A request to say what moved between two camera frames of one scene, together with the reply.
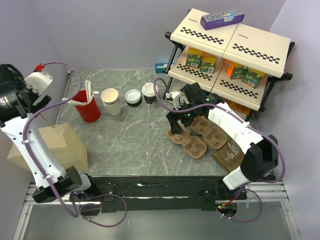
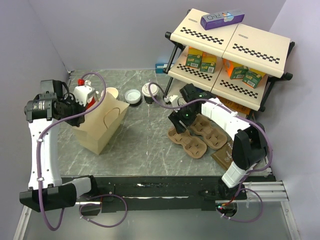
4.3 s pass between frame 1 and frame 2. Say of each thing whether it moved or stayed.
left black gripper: moved
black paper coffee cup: stayed
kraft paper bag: moved
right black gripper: stayed
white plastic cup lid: stayed
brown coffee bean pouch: stayed
